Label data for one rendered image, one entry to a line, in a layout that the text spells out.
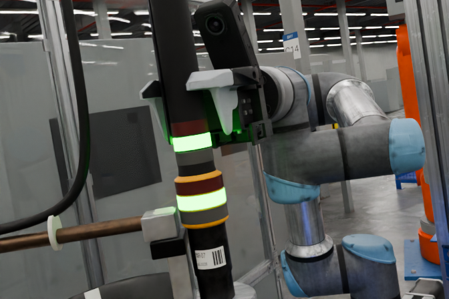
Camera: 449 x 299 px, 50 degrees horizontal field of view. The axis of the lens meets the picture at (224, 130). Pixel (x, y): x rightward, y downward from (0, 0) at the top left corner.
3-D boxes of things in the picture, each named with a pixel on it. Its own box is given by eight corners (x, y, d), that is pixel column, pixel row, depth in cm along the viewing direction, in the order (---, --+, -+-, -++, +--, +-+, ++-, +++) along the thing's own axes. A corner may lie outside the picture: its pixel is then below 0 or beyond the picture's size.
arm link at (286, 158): (348, 199, 64) (336, 118, 63) (266, 209, 66) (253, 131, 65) (343, 187, 72) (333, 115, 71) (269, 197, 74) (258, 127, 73)
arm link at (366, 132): (370, 110, 110) (431, 193, 63) (322, 117, 112) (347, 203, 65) (364, 61, 107) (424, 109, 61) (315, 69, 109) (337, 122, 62)
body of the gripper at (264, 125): (255, 145, 47) (289, 132, 58) (242, 59, 47) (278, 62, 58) (188, 153, 50) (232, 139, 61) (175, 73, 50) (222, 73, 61)
